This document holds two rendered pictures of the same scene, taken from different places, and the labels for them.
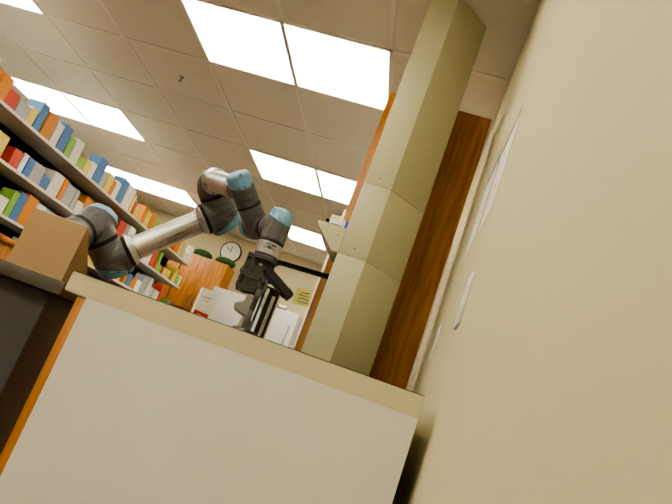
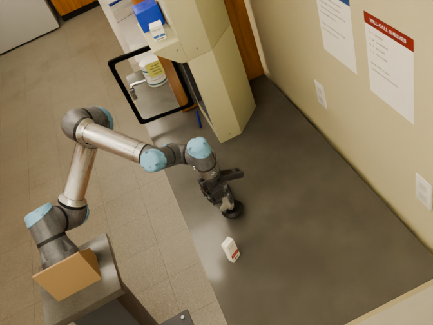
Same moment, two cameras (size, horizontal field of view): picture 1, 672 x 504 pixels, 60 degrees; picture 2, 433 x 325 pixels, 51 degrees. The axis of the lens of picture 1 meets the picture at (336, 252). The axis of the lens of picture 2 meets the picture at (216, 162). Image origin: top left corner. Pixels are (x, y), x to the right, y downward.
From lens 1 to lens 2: 162 cm
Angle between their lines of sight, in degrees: 58
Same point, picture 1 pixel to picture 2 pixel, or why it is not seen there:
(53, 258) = (82, 277)
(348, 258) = (198, 58)
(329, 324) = (220, 104)
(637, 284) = not seen: outside the picture
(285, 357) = (376, 311)
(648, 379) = not seen: outside the picture
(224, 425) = not seen: outside the picture
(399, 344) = (238, 35)
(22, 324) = (113, 306)
